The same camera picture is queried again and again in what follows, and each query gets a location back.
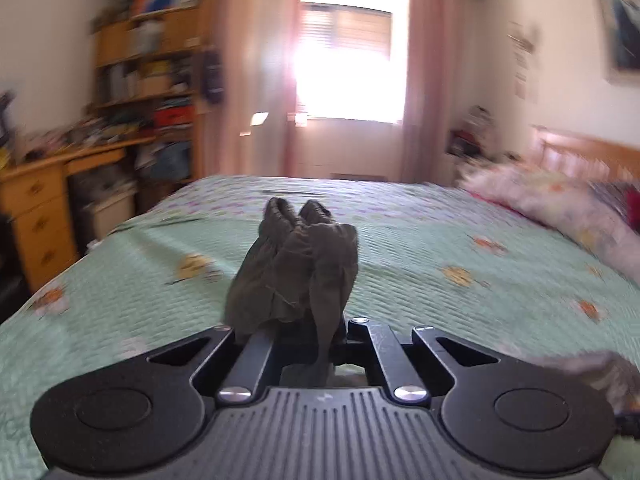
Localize wooden headboard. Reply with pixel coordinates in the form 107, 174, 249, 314
530, 125, 640, 186

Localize pink curtain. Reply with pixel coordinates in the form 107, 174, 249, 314
215, 0, 306, 178
400, 0, 481, 183

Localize green bee quilt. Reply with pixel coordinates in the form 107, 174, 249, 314
0, 175, 640, 480

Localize framed portrait photo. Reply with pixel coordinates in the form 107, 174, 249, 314
592, 0, 640, 83

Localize blue bag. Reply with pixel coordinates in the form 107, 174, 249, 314
145, 142, 193, 183

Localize red box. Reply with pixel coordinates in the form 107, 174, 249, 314
152, 105, 195, 130

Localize dark hanging organizer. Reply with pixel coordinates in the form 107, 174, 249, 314
202, 50, 226, 106

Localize white storage box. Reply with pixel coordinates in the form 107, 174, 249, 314
90, 192, 138, 241

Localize dark red garment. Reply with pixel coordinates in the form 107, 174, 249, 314
620, 182, 640, 221

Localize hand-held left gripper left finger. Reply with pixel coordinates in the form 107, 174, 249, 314
147, 326, 282, 406

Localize wooden bookshelf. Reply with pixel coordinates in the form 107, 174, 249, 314
92, 0, 226, 181

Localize window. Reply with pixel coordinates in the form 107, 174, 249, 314
295, 0, 411, 123

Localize floral pillow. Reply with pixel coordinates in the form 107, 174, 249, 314
460, 162, 640, 276

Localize desk clutter pile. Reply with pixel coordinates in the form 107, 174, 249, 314
0, 115, 151, 166

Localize wooden desk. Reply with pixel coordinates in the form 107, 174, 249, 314
0, 135, 156, 291

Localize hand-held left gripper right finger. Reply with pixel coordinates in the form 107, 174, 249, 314
330, 316, 501, 405

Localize grey pants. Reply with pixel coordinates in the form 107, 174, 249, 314
225, 196, 636, 416

